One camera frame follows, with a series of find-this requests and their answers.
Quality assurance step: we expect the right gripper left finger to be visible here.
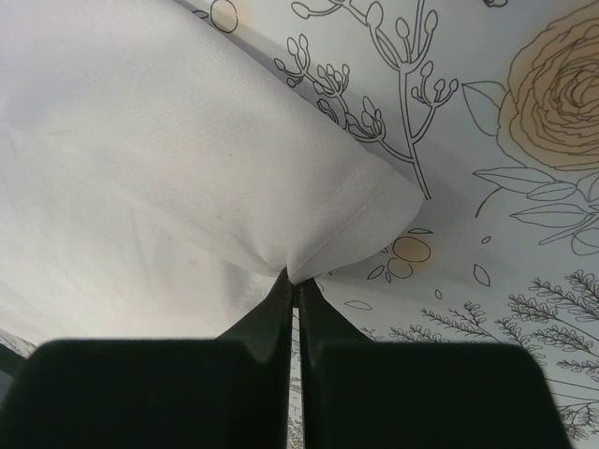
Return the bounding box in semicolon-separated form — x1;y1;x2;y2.
1;273;293;448

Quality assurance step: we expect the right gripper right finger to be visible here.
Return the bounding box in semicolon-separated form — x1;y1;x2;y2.
297;281;570;448

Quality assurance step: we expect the white t shirt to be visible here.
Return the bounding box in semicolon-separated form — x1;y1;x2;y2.
1;1;423;345

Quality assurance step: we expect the floral table mat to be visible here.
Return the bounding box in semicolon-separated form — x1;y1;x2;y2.
0;0;599;449

